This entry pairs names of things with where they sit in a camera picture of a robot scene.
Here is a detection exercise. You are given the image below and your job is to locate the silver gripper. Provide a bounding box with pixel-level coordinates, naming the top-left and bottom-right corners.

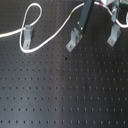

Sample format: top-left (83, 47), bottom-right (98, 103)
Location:
top-left (77, 0), bottom-right (128, 34)

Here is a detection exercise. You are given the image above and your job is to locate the white cable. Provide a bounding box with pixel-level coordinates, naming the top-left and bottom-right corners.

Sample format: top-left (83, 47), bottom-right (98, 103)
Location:
top-left (0, 2), bottom-right (128, 54)

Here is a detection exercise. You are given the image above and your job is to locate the middle grey cable clip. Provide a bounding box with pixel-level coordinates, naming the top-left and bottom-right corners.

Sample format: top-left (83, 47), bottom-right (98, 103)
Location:
top-left (66, 28), bottom-right (82, 52)

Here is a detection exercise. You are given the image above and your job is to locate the grey cable clip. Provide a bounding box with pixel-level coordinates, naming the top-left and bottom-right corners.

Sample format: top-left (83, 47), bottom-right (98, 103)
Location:
top-left (66, 28), bottom-right (82, 52)
top-left (107, 24), bottom-right (121, 46)
top-left (23, 25), bottom-right (33, 50)

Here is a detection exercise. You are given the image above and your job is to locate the right grey cable clip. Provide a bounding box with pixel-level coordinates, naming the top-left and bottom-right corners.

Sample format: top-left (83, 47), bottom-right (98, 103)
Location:
top-left (107, 24), bottom-right (121, 46)

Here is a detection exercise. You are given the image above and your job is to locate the left grey cable clip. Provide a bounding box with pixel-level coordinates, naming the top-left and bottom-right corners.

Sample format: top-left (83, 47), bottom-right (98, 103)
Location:
top-left (23, 25), bottom-right (33, 50)

